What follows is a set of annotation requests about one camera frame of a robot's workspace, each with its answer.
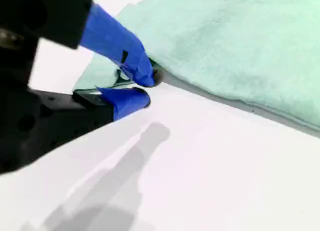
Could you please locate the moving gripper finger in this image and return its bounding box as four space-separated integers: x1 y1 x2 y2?
37 0 165 89

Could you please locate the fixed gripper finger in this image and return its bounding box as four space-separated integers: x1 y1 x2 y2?
37 85 151 159

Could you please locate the pale green T-shirt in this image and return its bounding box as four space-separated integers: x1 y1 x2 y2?
73 0 320 132

